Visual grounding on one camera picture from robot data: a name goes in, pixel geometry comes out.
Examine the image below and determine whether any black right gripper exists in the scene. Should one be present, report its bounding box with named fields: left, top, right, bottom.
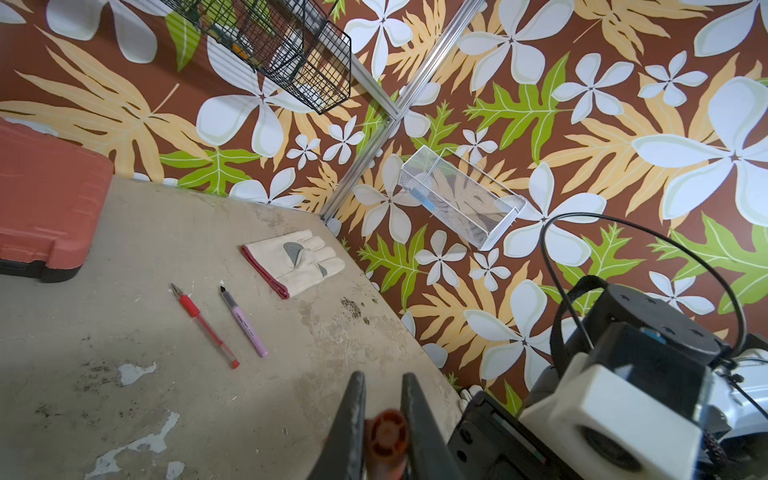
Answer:
left=448, top=391, right=580, bottom=480

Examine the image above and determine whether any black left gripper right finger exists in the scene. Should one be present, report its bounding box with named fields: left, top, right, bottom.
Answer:
left=400, top=373, right=463, bottom=480

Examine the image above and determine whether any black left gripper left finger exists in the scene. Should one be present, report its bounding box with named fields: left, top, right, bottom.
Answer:
left=308, top=371, right=366, bottom=480

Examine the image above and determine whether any red pen cap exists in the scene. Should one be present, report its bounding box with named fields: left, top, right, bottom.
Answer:
left=364, top=409, right=410, bottom=480

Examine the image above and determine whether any pink marker pen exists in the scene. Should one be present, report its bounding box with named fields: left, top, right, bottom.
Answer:
left=220, top=285, right=268, bottom=358

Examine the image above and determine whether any red gel pen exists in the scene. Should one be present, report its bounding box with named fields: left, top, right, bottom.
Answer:
left=170, top=283, right=240, bottom=369

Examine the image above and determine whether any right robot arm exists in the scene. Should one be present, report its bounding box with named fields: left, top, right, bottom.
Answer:
left=448, top=276, right=767, bottom=479

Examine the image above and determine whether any white canvas work glove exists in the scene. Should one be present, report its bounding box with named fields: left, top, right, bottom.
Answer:
left=240, top=230, right=345, bottom=299

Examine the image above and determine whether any white mesh basket right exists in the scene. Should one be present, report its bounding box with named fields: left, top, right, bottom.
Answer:
left=398, top=145, right=527, bottom=251

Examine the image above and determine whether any red plastic tool case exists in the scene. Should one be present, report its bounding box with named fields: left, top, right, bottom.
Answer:
left=1, top=119, right=113, bottom=283

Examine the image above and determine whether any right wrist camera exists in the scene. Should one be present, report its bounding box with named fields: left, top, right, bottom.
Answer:
left=520, top=323, right=712, bottom=479

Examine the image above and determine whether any black camera cable right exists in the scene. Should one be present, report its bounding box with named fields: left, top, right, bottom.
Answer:
left=538, top=212, right=748, bottom=361

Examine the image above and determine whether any black wire basket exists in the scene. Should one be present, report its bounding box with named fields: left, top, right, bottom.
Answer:
left=165, top=1, right=352, bottom=114

